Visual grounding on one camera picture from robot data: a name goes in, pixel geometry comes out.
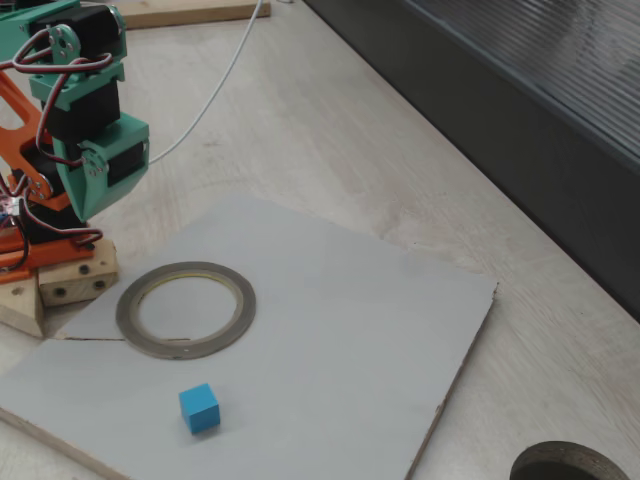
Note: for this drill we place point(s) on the blue cube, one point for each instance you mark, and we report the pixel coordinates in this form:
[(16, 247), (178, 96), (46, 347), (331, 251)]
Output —
[(200, 407)]

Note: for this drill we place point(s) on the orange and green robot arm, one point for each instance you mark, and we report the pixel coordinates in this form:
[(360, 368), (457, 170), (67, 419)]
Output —
[(80, 107)]

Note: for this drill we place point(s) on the red controller board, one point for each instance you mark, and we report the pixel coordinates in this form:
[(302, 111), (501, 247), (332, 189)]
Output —
[(6, 207)]

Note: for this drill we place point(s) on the wooden base block with screws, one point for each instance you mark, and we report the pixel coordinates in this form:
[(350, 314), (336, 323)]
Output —
[(65, 292)]

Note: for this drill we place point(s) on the orange controller board holder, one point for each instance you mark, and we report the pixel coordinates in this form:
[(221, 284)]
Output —
[(12, 276)]

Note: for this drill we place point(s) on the wooden wedge piece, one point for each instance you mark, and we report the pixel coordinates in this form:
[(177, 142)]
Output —
[(20, 310)]

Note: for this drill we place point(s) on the thin wooden batten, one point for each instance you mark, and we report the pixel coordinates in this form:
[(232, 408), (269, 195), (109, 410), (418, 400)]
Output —
[(200, 15)]

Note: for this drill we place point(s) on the grey faced wooden board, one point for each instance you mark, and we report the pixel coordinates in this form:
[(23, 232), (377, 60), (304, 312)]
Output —
[(325, 325)]

